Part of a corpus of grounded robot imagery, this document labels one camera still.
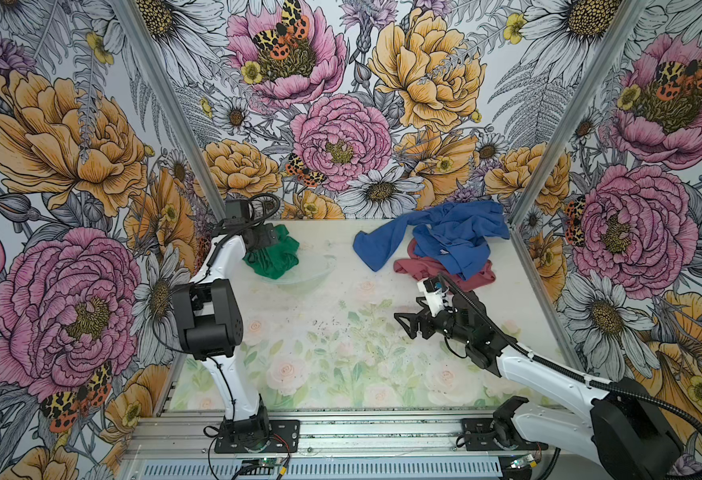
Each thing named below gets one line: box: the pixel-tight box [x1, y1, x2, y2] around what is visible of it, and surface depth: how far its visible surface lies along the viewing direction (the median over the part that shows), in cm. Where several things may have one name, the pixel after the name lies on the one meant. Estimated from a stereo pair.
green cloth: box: [242, 224, 300, 280], surface depth 106 cm
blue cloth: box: [353, 201, 510, 279], surface depth 114 cm
